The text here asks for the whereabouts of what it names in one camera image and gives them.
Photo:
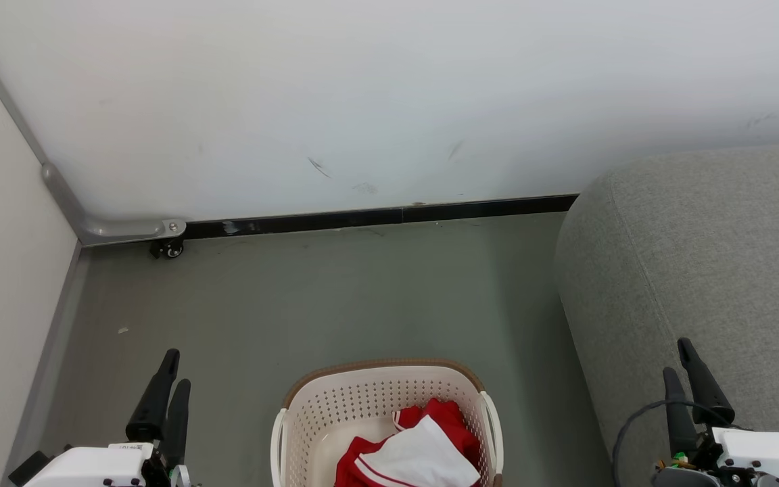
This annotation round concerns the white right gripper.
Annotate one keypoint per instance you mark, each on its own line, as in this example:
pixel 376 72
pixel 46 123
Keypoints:
pixel 768 453

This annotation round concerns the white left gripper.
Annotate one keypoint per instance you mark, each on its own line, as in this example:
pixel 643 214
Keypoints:
pixel 92 468

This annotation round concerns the red shorts with white stripe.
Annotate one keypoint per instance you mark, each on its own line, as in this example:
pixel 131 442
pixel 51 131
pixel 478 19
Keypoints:
pixel 445 412

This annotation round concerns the white and red jersey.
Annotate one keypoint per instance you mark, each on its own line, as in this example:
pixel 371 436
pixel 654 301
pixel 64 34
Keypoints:
pixel 423 453

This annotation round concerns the grey fabric sofa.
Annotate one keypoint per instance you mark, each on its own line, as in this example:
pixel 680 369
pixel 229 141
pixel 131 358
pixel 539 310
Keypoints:
pixel 700 270

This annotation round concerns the small black caster wheel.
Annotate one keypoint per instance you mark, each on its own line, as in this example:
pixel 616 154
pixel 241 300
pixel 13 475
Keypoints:
pixel 170 249

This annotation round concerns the cream perforated laundry basket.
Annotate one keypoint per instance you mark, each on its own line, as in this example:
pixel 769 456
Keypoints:
pixel 356 406

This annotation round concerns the black baseboard strip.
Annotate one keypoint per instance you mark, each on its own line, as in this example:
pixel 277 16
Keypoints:
pixel 362 218

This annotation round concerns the grey metal corner bracket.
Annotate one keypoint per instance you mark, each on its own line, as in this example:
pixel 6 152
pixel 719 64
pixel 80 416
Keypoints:
pixel 126 228

